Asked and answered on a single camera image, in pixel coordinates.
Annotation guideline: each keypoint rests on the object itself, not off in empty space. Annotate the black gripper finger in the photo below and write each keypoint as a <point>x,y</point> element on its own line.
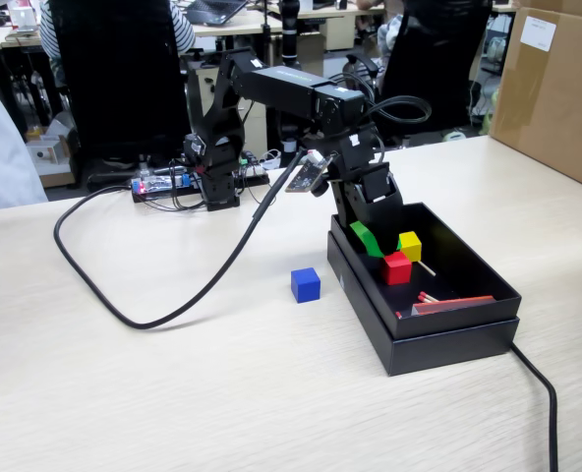
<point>391,216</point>
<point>362,232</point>

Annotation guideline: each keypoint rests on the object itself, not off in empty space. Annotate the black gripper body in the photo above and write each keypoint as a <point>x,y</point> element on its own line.
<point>362,189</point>

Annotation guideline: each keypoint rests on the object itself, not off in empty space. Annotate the yellow wooden cube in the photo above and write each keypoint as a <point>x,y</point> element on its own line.
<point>411,245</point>

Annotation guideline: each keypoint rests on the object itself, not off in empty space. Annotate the red wooden cube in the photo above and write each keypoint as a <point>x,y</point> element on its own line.
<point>396,269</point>

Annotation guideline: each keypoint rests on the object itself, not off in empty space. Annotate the blue wooden cube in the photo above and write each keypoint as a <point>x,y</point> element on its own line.
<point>306,286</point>

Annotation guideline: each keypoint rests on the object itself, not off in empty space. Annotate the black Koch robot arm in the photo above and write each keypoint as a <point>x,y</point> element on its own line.
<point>281,81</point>

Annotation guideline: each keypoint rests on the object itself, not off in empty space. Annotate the large brown cardboard box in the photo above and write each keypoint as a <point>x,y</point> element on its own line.
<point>556,108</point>

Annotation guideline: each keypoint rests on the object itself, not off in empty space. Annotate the small white wooden box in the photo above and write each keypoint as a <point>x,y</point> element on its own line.
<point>50,152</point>

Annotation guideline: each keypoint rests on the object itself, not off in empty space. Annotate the plain wooden matchstick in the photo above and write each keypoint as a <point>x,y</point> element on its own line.
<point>427,268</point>

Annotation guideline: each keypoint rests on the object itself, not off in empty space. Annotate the white plug connectors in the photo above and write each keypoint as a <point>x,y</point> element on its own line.
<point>256,169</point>

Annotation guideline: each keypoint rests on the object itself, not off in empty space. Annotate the red matchbox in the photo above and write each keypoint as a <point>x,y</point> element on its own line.
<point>458,305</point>

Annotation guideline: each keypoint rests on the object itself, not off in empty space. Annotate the beige drawer cabinet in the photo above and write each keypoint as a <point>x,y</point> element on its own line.
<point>256,128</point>

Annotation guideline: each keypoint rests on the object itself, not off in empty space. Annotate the black office chair with armrest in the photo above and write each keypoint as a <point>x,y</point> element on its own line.
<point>438,64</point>

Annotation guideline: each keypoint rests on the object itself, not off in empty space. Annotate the seated person patterned shirt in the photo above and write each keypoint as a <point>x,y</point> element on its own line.
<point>389,39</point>

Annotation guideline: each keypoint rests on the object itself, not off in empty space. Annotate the beige office desk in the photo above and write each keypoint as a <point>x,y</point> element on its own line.
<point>25,41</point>
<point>335,29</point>

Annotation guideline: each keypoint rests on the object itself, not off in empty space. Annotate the black cylindrical stand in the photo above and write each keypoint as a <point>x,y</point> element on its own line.
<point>290,29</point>

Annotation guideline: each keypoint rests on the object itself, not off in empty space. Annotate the controller circuit board red LED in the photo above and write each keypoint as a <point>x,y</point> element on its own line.
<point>148,185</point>

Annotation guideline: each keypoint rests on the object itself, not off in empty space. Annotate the dark open laptop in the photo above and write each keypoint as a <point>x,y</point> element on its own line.
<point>217,11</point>

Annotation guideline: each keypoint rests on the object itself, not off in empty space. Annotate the white shipping label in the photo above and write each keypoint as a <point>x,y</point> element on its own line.
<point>539,32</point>

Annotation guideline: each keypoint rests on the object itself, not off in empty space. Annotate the person in striped shirt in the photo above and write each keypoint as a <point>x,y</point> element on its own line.
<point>183,29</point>

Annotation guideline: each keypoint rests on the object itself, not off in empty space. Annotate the black mesh office chair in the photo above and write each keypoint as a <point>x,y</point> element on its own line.
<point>119,74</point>

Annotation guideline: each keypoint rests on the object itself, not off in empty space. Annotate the person in white shirt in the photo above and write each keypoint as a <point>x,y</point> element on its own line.
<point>1,157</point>

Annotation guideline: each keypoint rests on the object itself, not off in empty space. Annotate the bare camera circuit board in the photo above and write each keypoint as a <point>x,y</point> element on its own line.
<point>308,174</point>

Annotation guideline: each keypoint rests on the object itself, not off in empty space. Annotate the black controller base plate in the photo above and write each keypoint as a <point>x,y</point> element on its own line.
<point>163,197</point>

